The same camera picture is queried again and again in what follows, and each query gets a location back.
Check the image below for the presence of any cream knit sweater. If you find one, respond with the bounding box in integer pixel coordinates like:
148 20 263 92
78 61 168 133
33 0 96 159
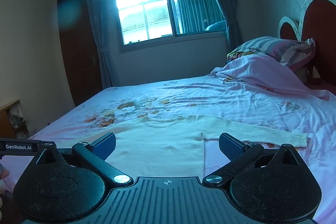
57 115 307 178

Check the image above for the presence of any person left hand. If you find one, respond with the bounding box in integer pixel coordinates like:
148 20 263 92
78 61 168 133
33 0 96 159
0 165 10 208

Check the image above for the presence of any wooden bedside cabinet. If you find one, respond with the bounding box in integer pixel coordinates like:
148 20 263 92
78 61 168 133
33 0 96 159
1 100 29 139

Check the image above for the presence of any floral pink bed sheet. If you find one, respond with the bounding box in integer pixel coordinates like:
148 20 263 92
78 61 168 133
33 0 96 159
34 76 335 223

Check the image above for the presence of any pink blanket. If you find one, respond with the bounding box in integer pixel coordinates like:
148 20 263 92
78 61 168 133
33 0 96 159
211 55 335 101

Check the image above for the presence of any dark wooden door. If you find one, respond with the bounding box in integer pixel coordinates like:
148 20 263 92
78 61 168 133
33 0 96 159
57 0 102 106

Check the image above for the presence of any striped floral pillow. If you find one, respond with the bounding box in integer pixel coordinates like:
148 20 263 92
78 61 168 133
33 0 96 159
227 36 316 71

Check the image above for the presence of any red white headboard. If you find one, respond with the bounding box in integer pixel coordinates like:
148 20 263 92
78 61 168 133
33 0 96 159
277 0 335 94

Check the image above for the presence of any left grey curtain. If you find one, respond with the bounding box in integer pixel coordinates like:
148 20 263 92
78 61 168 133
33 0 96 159
87 0 116 89

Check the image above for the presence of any window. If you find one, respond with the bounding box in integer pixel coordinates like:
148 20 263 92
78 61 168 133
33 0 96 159
115 0 227 46

